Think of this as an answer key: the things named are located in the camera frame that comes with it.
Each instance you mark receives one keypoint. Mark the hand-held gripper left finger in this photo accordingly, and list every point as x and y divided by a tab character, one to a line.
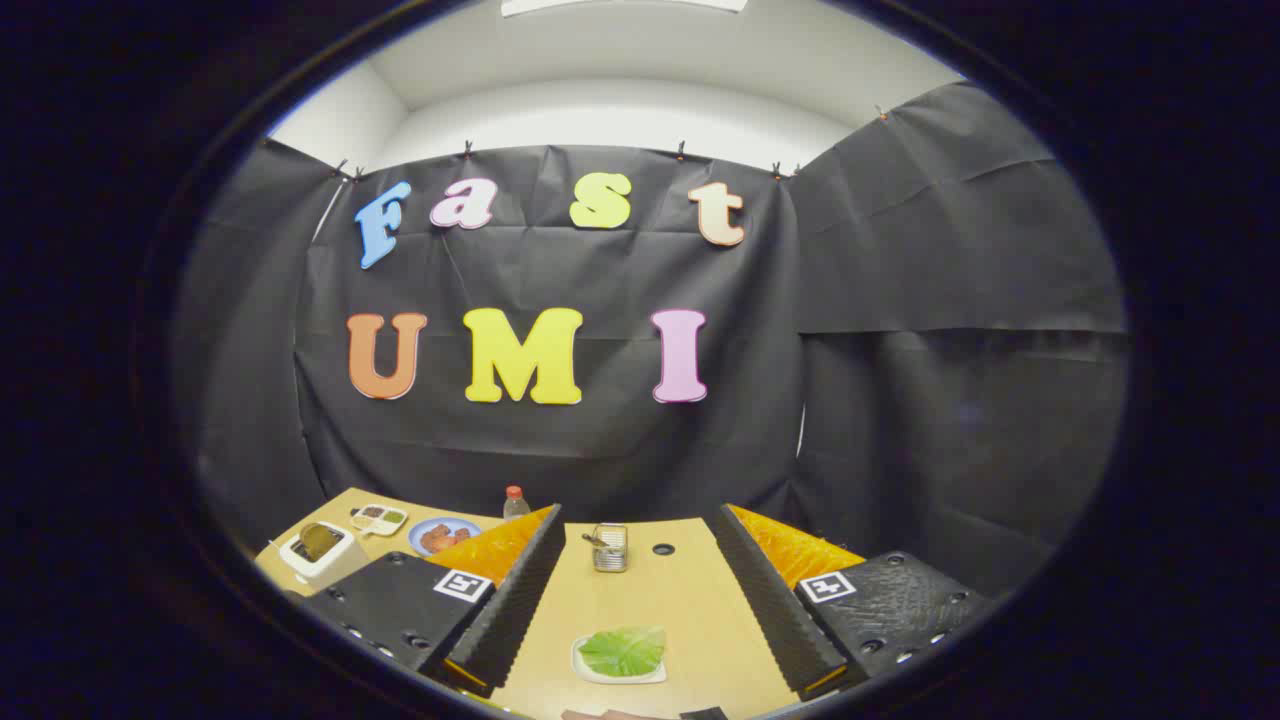
520	600

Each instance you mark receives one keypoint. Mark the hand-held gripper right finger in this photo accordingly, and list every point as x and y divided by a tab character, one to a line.
770	600

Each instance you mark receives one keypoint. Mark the green lettuce leaf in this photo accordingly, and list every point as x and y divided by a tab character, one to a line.
622	652

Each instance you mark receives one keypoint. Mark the brown toast slice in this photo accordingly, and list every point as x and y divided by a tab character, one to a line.
318	541

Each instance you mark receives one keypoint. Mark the brown meat patty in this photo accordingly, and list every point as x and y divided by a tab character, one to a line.
433	542
459	535

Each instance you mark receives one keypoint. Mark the clear plastic bottle red cap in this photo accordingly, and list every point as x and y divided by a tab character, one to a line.
515	505

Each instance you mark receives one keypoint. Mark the small white square plate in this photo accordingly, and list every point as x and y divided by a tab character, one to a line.
600	680

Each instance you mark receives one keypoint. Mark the blue plate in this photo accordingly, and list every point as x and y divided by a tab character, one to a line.
416	537

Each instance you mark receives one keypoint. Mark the white divided seasoning tray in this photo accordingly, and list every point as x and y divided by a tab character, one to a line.
385	520

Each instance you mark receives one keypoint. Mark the white toaster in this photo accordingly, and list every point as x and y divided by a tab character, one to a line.
340	563

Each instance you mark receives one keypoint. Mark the ceiling light panel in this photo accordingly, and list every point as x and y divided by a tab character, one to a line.
620	5

